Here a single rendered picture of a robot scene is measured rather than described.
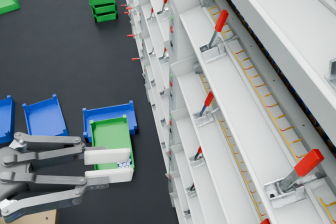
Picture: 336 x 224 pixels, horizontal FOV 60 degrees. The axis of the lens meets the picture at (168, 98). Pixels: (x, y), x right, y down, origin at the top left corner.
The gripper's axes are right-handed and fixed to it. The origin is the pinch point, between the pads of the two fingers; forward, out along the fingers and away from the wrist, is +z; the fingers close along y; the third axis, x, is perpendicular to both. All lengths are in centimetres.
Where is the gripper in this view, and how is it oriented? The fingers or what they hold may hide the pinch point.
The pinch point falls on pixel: (108, 166)
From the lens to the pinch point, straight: 47.2
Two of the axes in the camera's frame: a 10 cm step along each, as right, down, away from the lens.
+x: 2.0, -6.9, -6.9
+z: 9.6, -0.1, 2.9
